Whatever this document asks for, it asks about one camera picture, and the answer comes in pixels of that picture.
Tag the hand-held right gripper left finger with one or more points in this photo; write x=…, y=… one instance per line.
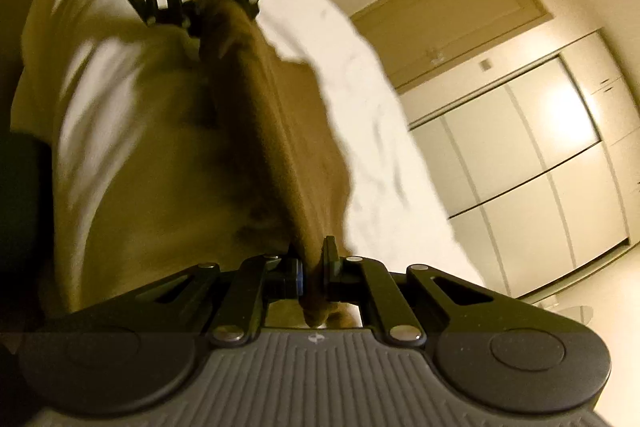
x=299, y=279

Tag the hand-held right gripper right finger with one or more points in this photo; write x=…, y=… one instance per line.
x=328, y=259

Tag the brown garment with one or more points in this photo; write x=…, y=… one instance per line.
x=260, y=132

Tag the white bed cover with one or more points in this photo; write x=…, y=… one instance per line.
x=380, y=157

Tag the beige door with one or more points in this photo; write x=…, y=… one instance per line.
x=450, y=17

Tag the white closet doors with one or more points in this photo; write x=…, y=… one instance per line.
x=525, y=157

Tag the wall light switch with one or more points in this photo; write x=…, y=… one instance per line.
x=485, y=66

